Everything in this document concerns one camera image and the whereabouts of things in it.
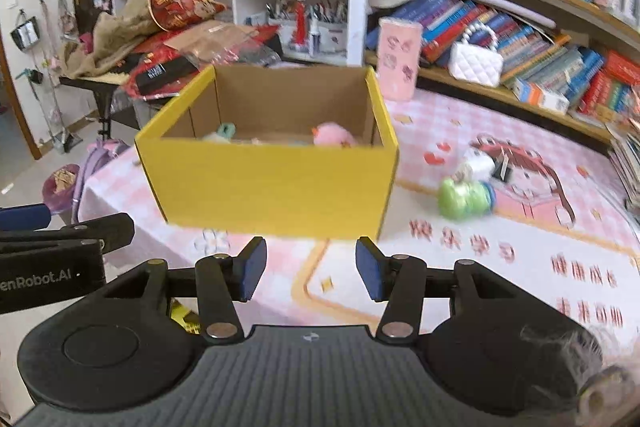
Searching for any green frog toy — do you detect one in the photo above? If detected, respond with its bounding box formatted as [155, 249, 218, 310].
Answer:
[437, 178, 496, 221]

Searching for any teal correction tape dispenser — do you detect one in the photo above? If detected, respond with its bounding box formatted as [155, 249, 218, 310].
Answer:
[203, 122, 236, 143]

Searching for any purple trash bin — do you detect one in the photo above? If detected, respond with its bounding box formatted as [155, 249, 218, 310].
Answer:
[41, 164, 80, 215]

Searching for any purple school backpack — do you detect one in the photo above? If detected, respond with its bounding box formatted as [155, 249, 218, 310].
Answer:
[70, 139, 130, 223]

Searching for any yellow cardboard box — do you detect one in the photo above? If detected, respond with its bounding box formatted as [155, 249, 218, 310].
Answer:
[136, 65, 399, 239]

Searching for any pink plush toy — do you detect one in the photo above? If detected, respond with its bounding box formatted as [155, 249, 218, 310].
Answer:
[311, 122, 357, 147]

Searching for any cartoon desk mat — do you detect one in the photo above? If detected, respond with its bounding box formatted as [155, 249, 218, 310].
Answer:
[292, 131, 640, 338]

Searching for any pink checkered tablecloth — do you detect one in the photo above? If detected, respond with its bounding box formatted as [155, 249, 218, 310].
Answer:
[80, 68, 639, 341]

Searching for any black rectangular box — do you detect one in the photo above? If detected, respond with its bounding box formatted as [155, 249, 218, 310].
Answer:
[134, 56, 198, 95]

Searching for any orange white small box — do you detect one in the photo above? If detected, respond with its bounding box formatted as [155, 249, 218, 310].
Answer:
[512, 79, 570, 115]

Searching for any white quilted mini purse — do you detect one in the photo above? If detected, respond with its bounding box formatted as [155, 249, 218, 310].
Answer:
[448, 22, 503, 88]

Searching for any pink cylindrical pen holder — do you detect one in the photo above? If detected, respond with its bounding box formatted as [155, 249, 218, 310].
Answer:
[376, 17, 423, 102]

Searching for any brown plush blanket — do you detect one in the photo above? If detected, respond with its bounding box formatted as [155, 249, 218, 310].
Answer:
[58, 0, 160, 79]

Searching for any white pen cup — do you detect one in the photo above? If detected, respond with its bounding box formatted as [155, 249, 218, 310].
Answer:
[318, 20, 348, 53]

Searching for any stack of papers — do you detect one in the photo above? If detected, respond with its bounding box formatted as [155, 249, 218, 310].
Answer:
[605, 119, 639, 208]

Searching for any wooden bookshelf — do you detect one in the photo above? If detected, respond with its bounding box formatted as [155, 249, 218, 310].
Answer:
[364, 0, 639, 143]

